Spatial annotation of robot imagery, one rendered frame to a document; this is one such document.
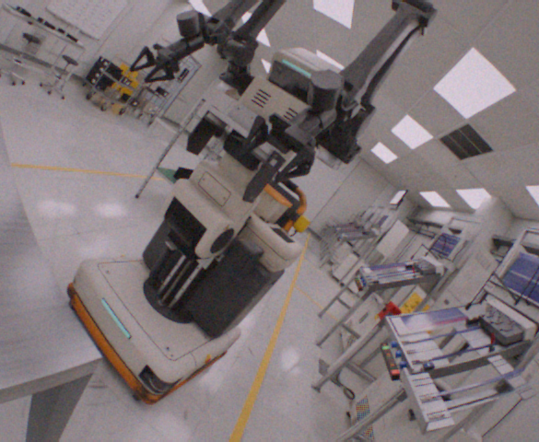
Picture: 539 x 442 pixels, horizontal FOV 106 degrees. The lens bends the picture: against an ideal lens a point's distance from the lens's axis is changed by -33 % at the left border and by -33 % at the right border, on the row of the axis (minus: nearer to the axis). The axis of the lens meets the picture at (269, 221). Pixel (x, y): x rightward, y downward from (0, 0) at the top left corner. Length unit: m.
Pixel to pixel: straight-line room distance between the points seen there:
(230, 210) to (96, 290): 0.63
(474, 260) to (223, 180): 2.54
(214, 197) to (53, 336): 0.75
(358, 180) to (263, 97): 9.16
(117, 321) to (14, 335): 0.89
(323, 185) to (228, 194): 9.08
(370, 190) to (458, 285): 7.45
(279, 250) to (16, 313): 0.97
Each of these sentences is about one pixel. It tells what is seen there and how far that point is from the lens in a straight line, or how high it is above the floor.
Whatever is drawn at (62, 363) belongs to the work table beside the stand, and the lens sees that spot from 0.26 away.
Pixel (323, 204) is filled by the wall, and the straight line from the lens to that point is 9.92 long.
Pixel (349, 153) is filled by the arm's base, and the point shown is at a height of 1.17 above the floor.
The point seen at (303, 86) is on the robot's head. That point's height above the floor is 1.25.
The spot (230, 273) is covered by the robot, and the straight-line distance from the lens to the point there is 1.01.
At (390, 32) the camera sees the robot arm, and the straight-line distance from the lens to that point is 0.75.
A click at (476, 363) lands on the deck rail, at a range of 1.55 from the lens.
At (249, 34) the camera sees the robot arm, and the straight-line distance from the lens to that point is 0.98.
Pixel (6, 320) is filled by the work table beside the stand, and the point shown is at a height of 0.80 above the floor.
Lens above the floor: 1.02
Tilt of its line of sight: 9 degrees down
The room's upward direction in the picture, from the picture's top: 39 degrees clockwise
